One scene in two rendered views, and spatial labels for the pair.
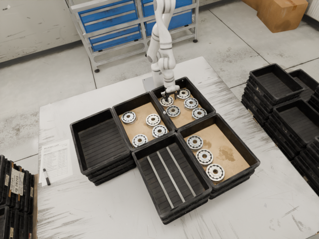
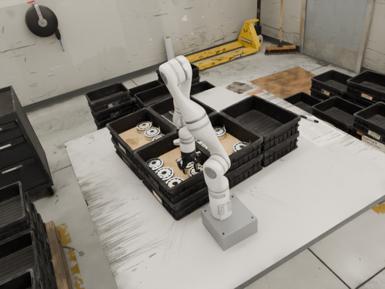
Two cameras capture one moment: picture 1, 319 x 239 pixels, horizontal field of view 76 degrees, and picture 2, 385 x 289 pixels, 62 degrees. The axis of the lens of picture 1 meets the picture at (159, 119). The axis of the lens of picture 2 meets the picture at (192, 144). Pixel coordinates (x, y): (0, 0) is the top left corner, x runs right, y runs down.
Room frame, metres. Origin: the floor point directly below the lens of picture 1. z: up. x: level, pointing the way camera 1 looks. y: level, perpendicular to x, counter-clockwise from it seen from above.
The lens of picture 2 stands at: (2.23, -0.34, 1.94)
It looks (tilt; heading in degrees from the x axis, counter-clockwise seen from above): 36 degrees down; 168
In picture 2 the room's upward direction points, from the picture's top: 9 degrees counter-clockwise
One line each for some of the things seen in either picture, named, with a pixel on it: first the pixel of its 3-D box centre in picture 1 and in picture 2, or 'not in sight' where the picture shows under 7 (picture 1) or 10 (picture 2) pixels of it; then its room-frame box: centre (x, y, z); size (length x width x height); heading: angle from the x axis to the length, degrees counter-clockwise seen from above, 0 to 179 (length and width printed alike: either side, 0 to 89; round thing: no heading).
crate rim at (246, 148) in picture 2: (141, 119); (219, 135); (0.82, 0.12, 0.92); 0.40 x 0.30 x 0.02; 18
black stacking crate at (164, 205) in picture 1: (169, 173); (182, 117); (0.44, -0.01, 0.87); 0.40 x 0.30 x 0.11; 18
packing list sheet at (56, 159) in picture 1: (55, 160); (314, 129); (0.75, 0.79, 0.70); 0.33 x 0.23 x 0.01; 12
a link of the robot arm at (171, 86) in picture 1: (170, 82); (185, 140); (0.98, -0.11, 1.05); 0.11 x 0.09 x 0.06; 11
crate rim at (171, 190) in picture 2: (181, 101); (174, 158); (0.92, -0.17, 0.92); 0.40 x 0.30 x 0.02; 18
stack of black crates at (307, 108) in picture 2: not in sight; (304, 113); (-0.05, 1.27, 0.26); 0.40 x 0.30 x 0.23; 12
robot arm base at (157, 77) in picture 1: (158, 76); (219, 199); (1.25, -0.05, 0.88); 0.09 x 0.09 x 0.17; 15
